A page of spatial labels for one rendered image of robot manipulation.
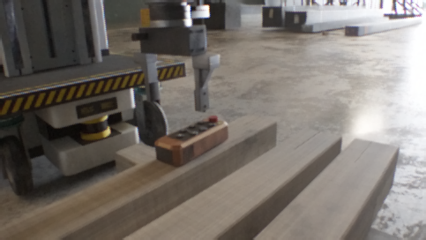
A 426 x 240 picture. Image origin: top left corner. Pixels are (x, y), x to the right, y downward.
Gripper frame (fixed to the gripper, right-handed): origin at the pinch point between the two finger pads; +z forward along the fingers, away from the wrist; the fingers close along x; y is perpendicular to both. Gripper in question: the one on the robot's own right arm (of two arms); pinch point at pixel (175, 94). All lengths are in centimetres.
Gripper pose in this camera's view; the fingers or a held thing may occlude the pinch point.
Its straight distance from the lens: 64.4
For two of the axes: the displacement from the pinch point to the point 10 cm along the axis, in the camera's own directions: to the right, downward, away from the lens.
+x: 7.9, 1.7, -5.9
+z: 0.4, 9.4, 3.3
